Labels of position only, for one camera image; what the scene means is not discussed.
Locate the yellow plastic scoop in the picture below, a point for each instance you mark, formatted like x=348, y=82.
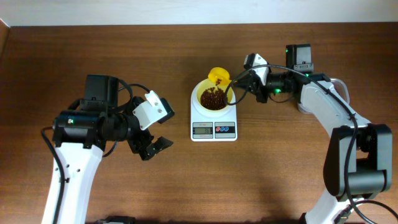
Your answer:
x=219, y=76

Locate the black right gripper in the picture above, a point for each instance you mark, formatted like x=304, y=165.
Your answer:
x=258, y=86

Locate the yellow plastic bowl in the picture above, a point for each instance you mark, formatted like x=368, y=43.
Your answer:
x=205, y=84

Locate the white digital kitchen scale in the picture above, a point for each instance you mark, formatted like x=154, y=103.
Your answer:
x=211, y=125

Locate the red beans in bowl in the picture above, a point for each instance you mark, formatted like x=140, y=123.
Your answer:
x=213, y=99

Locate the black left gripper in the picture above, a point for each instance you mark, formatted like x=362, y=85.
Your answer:
x=137, y=130

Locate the clear plastic container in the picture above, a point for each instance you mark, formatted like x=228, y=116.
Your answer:
x=340, y=88

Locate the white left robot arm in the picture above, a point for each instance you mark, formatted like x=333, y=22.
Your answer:
x=108, y=111

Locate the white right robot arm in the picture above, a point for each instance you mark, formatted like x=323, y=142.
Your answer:
x=358, y=163

